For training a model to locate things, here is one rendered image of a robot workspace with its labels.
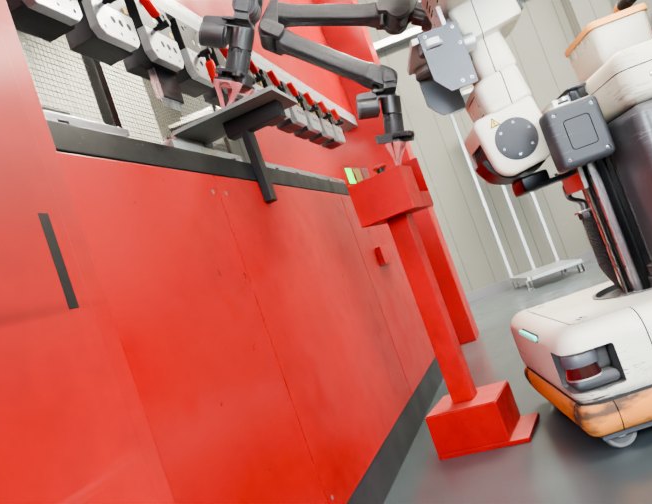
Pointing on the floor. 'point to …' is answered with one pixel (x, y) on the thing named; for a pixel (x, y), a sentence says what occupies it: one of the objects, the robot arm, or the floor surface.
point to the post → (102, 91)
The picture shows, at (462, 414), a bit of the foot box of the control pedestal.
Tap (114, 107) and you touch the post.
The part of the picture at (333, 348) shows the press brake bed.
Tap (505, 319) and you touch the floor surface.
